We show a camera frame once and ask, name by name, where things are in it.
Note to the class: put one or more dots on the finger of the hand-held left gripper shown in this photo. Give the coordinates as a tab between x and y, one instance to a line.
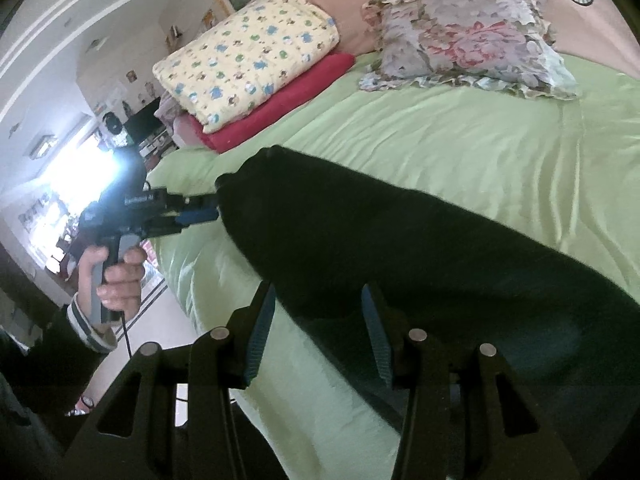
192	202
195	218

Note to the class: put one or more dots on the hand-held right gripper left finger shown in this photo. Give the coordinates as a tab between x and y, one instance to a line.
260	340

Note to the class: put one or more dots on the person's left hand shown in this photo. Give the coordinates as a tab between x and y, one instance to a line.
127	280

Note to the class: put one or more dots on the person's left forearm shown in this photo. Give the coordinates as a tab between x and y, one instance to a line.
55	350

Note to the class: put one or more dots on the pink cartoon headboard cover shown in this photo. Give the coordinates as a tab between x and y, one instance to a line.
590	25

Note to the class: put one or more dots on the green bed sheet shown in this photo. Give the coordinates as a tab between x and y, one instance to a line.
475	140

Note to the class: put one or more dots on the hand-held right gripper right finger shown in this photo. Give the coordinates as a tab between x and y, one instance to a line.
376	335

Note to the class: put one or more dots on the red folded blanket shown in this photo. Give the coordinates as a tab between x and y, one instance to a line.
295	92

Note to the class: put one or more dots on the black monitor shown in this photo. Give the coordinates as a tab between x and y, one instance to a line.
141	120

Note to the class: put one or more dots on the floral ruffled pillow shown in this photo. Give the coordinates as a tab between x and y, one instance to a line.
465	40

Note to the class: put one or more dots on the yellow printed quilt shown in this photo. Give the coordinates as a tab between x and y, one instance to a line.
245	55

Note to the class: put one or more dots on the black pants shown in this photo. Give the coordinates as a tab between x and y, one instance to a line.
400	250

